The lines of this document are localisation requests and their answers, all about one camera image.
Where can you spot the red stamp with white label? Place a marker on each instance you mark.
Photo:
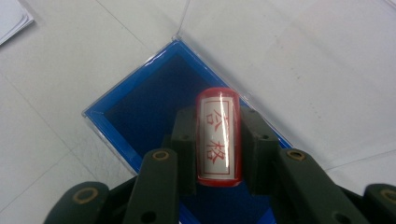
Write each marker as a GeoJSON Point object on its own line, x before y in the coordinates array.
{"type": "Point", "coordinates": [218, 137]}

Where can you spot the white paper sheet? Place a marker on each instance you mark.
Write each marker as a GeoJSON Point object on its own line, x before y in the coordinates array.
{"type": "Point", "coordinates": [11, 18]}

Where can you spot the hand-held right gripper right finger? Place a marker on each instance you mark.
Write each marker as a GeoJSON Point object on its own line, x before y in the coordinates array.
{"type": "Point", "coordinates": [299, 186]}

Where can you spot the blue ink pad box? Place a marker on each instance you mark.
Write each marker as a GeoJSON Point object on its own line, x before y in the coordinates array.
{"type": "Point", "coordinates": [146, 112]}

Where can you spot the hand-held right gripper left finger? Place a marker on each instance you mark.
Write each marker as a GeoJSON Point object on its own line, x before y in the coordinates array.
{"type": "Point", "coordinates": [155, 186]}

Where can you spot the large white table cover sheet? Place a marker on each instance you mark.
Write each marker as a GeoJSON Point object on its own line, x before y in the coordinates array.
{"type": "Point", "coordinates": [56, 102]}

